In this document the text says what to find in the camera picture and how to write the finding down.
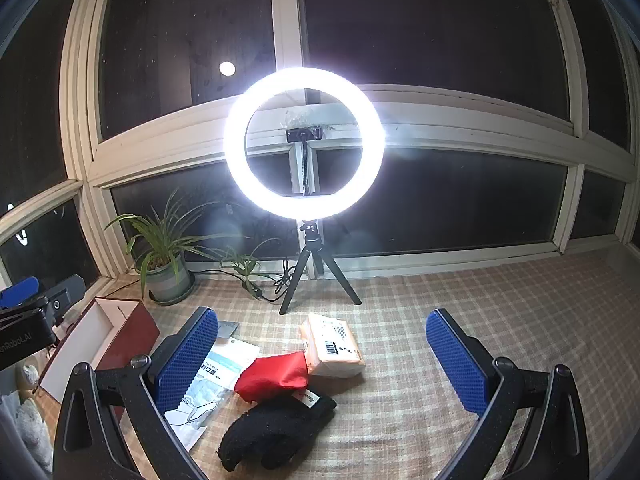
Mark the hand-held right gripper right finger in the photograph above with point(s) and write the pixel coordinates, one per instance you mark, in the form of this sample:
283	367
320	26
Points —
457	365

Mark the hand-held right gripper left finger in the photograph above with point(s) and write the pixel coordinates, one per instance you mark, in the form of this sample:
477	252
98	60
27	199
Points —
187	355

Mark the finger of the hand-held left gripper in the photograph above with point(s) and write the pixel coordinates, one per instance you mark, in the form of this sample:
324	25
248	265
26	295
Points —
20	292

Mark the dark red cardboard box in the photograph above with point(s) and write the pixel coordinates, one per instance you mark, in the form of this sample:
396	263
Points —
130	335

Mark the red cloth pouch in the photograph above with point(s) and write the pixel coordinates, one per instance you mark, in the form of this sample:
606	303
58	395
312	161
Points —
272	372

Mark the face mask package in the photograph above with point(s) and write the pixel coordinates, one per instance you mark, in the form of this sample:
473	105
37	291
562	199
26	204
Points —
220	360

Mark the small grey card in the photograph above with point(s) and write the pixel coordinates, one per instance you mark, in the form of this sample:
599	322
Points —
227	329

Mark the grey pot saucer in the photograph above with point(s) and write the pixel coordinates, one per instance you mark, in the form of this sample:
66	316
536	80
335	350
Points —
175	301

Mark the grey flower pot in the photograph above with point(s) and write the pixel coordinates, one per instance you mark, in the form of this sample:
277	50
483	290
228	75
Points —
167	280

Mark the white fluffy cloth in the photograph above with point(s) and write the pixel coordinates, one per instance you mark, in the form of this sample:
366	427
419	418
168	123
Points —
32	425

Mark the small spider plant shoot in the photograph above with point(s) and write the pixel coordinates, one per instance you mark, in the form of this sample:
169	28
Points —
245	265

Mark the black knitted glove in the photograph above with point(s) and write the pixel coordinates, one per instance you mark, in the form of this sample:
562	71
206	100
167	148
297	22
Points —
270	430

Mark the green spider plant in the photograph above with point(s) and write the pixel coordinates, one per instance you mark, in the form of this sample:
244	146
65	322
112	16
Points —
160	240

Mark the orange tissue pack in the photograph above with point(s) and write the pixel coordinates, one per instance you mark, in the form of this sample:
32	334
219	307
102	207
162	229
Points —
332	345

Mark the white window frame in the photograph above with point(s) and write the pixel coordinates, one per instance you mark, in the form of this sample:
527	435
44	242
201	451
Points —
287	35

